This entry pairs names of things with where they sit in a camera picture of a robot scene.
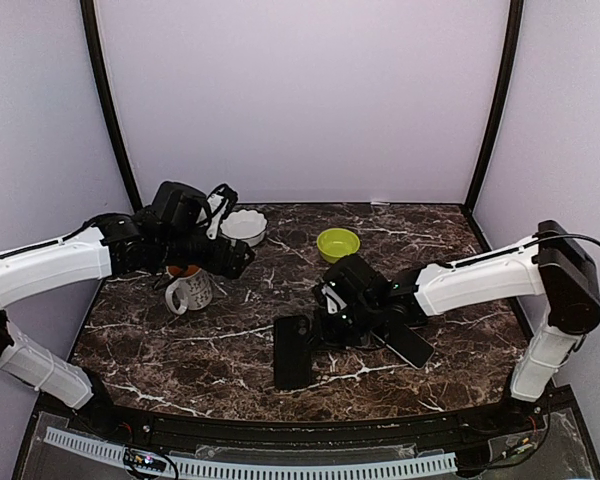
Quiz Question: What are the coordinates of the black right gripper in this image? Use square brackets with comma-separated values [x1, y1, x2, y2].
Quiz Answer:
[303, 296, 380, 351]

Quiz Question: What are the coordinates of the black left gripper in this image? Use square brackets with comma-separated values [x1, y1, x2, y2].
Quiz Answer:
[157, 231, 254, 280]

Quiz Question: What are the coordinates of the black smartphone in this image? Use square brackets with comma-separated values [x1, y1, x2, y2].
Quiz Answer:
[273, 315, 312, 391]

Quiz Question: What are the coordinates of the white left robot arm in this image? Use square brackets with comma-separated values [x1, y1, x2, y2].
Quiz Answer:
[0, 181, 255, 436]

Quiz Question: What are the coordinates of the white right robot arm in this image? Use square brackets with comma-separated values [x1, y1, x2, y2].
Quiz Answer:
[312, 220, 600, 434]

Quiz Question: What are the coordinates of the black phone with purple edge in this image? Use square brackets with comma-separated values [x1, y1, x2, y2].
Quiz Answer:
[373, 321, 434, 369]

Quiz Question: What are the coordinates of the white patterned mug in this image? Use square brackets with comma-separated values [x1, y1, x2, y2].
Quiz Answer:
[164, 265, 213, 316]

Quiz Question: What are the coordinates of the green plastic bowl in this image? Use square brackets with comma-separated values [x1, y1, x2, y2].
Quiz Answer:
[316, 228, 361, 264]

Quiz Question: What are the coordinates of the white fluted ceramic bowl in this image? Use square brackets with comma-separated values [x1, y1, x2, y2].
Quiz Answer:
[220, 210, 268, 247]

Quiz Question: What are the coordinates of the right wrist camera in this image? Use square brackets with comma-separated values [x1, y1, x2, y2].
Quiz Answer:
[320, 282, 348, 319]

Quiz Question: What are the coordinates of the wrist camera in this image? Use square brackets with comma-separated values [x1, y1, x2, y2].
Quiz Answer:
[206, 183, 238, 240]
[320, 282, 348, 319]

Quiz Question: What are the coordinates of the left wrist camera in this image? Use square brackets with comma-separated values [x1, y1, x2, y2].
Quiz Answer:
[206, 183, 238, 240]

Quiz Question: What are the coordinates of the black front rail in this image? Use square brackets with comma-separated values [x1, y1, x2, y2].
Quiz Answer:
[70, 396, 550, 452]

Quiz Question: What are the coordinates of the white slotted cable duct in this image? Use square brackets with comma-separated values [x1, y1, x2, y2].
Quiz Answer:
[43, 427, 458, 479]

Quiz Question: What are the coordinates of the black frame post left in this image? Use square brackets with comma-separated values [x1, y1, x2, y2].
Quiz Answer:
[79, 0, 142, 211]

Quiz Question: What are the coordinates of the black frame post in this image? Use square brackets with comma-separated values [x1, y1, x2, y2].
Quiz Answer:
[79, 0, 142, 211]
[463, 0, 525, 215]

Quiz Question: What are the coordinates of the black frame post right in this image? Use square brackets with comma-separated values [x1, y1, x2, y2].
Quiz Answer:
[463, 0, 525, 215]

